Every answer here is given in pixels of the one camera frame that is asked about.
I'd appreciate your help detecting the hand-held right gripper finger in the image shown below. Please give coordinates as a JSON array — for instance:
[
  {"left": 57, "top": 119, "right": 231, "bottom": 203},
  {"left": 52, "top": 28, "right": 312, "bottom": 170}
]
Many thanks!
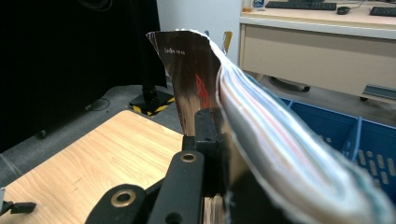
[{"left": 182, "top": 107, "right": 226, "bottom": 197}]

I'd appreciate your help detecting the black glossy book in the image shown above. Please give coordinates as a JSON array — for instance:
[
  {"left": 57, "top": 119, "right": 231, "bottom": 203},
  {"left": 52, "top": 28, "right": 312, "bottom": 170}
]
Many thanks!
[{"left": 146, "top": 29, "right": 396, "bottom": 224}]

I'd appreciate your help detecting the blue plastic file rack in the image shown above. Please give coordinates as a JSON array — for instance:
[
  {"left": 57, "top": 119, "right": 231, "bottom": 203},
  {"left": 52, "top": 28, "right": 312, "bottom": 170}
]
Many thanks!
[{"left": 278, "top": 97, "right": 396, "bottom": 204}]

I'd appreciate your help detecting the black stand with striped base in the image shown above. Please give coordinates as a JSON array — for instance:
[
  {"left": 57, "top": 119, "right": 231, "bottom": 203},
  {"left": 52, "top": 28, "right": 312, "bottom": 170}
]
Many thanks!
[{"left": 128, "top": 0, "right": 176, "bottom": 117}]

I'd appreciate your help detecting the white partition panel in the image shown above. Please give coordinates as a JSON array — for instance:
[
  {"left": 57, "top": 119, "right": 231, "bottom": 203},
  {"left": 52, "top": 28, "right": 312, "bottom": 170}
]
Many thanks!
[{"left": 156, "top": 0, "right": 244, "bottom": 80}]

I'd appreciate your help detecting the beige office desk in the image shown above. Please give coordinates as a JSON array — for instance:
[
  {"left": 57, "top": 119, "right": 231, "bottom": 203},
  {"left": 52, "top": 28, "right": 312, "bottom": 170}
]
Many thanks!
[{"left": 238, "top": 5, "right": 396, "bottom": 105}]

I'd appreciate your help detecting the black curtain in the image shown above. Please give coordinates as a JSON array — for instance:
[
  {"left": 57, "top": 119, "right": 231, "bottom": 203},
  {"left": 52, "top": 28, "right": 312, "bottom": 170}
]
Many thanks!
[{"left": 0, "top": 0, "right": 168, "bottom": 154}]

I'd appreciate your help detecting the black keyboard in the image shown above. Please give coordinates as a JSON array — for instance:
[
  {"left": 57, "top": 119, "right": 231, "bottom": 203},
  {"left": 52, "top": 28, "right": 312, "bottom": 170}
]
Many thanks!
[
  {"left": 264, "top": 0, "right": 338, "bottom": 11},
  {"left": 369, "top": 6, "right": 396, "bottom": 18}
]

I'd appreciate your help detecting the grey desk label plate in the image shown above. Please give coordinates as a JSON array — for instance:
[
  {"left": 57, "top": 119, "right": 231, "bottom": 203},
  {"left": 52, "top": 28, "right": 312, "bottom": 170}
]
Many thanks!
[{"left": 361, "top": 83, "right": 396, "bottom": 101}]

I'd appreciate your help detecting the thin black floor cable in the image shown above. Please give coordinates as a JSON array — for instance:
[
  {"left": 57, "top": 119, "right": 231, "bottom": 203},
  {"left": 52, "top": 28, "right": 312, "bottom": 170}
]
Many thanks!
[{"left": 84, "top": 97, "right": 111, "bottom": 112}]

